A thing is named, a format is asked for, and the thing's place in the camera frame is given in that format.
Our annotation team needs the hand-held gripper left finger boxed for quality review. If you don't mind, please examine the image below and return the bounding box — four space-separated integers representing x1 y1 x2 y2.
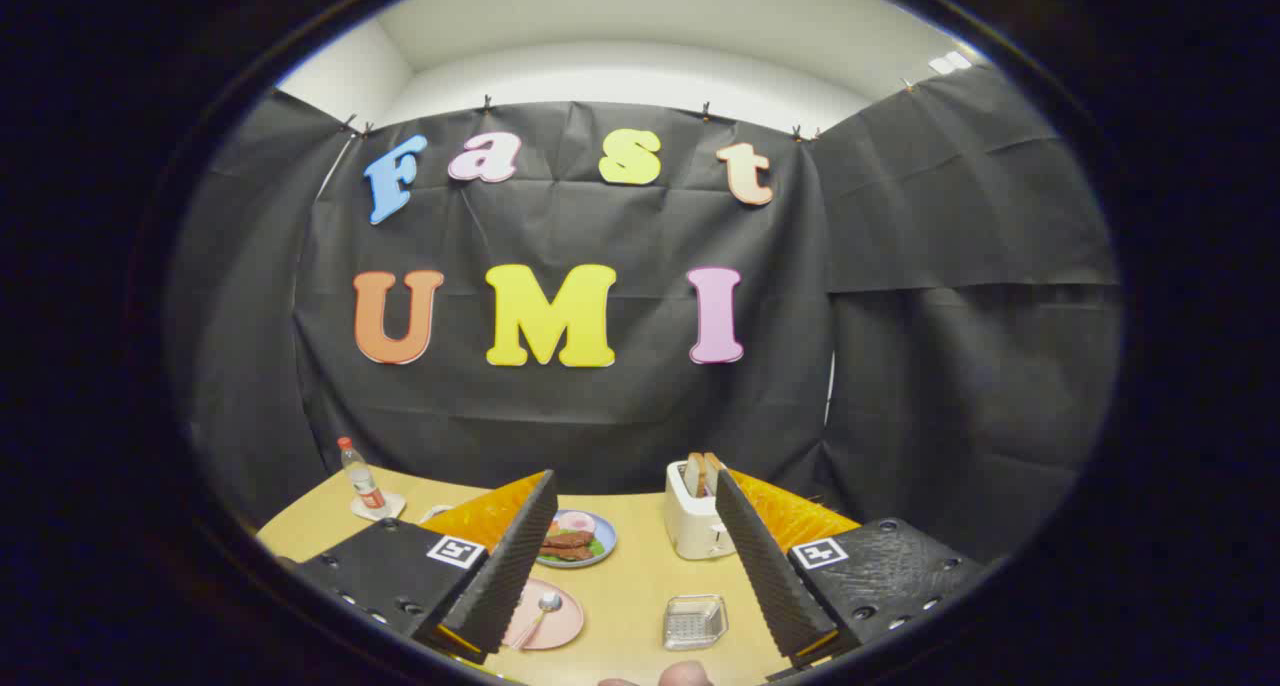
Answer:
296 469 559 665

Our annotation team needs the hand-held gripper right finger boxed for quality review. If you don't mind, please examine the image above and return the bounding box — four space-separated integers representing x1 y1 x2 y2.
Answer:
714 468 986 667

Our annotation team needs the metal spoon with checked handle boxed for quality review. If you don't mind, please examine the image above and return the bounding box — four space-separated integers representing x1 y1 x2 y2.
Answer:
512 592 564 650

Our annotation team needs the pink plate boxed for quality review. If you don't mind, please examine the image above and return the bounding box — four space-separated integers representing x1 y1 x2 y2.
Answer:
503 578 585 652

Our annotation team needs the white toaster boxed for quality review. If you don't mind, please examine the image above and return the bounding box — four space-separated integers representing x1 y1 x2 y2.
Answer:
665 460 738 561

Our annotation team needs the blue plate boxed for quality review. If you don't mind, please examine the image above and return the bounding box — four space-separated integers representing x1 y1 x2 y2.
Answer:
535 509 617 569

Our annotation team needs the clear bottle with red cap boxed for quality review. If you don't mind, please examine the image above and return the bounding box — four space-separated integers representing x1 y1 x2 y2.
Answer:
337 437 387 512

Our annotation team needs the metal wire cutlery basket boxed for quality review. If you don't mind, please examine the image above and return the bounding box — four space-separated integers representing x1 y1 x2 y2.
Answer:
662 594 729 652

